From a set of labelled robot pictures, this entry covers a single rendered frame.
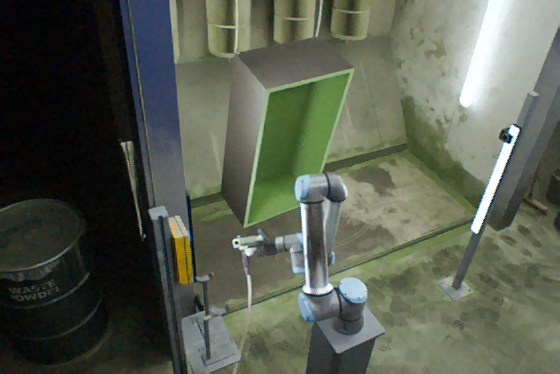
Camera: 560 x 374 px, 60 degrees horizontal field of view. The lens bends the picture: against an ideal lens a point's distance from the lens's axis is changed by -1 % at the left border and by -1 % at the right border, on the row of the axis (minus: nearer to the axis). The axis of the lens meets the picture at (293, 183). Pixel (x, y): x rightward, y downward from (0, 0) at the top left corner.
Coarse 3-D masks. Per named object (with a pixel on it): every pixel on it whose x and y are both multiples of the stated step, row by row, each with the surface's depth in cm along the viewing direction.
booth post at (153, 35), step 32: (160, 0) 175; (128, 32) 176; (160, 32) 182; (128, 64) 183; (160, 64) 189; (128, 96) 201; (160, 96) 197; (160, 128) 205; (160, 160) 214; (160, 192) 224; (192, 288) 273
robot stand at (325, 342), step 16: (368, 320) 261; (320, 336) 261; (336, 336) 251; (352, 336) 252; (368, 336) 253; (320, 352) 266; (336, 352) 244; (352, 352) 254; (368, 352) 264; (320, 368) 272; (336, 368) 258; (352, 368) 266
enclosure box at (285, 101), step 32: (256, 64) 265; (288, 64) 270; (320, 64) 276; (256, 96) 262; (288, 96) 321; (320, 96) 317; (256, 128) 274; (288, 128) 345; (320, 128) 328; (224, 160) 329; (256, 160) 290; (288, 160) 374; (320, 160) 340; (224, 192) 348; (256, 192) 362; (288, 192) 368
